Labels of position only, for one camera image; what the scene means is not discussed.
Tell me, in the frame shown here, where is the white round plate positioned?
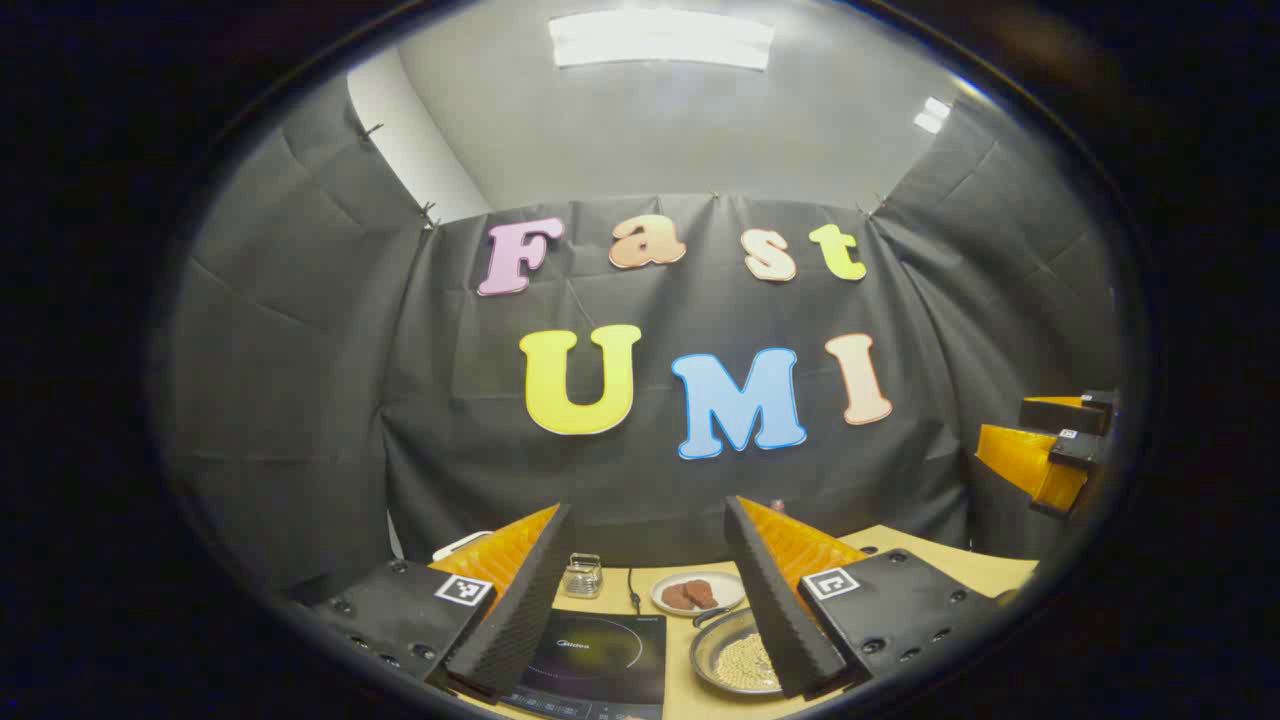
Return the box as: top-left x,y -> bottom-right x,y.
650,570 -> 747,618

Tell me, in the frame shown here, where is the large ceiling light panel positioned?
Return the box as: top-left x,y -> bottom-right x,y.
548,10 -> 777,71

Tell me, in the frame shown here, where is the black induction cooktop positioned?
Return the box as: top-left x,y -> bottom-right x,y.
500,608 -> 668,720

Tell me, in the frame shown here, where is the metal wire utensil holder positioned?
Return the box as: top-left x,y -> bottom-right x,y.
562,552 -> 604,600

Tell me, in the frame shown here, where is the steel pot with black handle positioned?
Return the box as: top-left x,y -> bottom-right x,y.
690,606 -> 793,697

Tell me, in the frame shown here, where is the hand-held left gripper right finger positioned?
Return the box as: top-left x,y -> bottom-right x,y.
724,495 -> 1001,701

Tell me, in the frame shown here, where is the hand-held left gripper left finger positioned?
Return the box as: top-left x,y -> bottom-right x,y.
290,503 -> 577,704

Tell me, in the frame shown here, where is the white toaster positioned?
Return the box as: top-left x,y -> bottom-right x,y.
432,530 -> 494,562

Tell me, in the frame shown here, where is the pile of soybeans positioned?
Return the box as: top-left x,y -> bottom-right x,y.
718,632 -> 782,692

